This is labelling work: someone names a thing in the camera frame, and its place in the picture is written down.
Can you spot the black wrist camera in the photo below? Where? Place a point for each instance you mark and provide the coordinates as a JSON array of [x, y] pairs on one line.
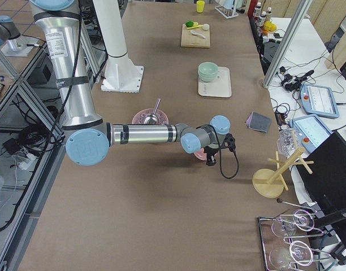
[[229, 143]]

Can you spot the yellow container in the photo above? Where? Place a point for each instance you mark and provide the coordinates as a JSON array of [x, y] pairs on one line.
[[269, 26]]

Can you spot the pink ice bowl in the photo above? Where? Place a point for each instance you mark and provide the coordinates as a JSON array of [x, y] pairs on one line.
[[141, 115]]

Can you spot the cream rabbit tray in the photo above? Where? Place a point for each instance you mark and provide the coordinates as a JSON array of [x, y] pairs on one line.
[[220, 87]]

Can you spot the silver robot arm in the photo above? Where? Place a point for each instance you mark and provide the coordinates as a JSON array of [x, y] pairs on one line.
[[88, 137]]

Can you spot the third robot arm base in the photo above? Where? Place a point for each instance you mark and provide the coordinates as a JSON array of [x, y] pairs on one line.
[[11, 40]]

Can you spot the clear plastic bag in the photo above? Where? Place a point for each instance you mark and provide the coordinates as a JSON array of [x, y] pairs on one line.
[[287, 141]]

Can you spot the blue teach pendant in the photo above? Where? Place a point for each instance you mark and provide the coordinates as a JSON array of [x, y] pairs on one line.
[[319, 100], [312, 131]]

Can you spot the green lime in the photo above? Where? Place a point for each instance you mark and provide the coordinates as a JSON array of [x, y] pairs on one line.
[[189, 24]]

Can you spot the white dish rack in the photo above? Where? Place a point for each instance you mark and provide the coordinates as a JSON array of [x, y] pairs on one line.
[[230, 8]]

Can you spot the black monitor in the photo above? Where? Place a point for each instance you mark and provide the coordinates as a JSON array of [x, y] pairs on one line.
[[327, 184]]

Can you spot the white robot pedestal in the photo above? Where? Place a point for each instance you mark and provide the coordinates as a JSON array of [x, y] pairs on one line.
[[121, 74]]

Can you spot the wooden mug tree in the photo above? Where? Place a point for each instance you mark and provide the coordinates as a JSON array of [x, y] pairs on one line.
[[271, 184]]

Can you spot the upper blue teach pendant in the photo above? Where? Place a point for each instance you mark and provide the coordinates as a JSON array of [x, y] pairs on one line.
[[319, 100]]

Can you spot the metal ice scoop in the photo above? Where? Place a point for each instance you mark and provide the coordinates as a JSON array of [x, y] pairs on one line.
[[152, 118]]

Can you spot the aluminium frame post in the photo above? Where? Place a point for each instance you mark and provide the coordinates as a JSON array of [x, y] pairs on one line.
[[291, 30]]

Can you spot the yellow cup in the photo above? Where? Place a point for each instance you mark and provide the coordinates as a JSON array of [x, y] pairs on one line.
[[200, 5]]

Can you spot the lower blue teach pendant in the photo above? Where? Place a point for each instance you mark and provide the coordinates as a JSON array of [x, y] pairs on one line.
[[312, 131]]

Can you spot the wooden cutting board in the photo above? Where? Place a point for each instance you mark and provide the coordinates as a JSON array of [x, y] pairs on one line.
[[189, 40]]

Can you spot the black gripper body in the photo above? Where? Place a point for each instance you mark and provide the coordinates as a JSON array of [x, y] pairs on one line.
[[210, 151]]

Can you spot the green stacked bowls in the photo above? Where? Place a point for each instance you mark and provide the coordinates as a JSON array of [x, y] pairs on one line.
[[207, 71]]

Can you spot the wire glass rack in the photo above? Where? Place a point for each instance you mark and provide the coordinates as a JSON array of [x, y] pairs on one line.
[[285, 239]]

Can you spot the white ceramic spoon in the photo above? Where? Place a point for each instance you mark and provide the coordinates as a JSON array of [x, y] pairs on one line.
[[195, 33]]

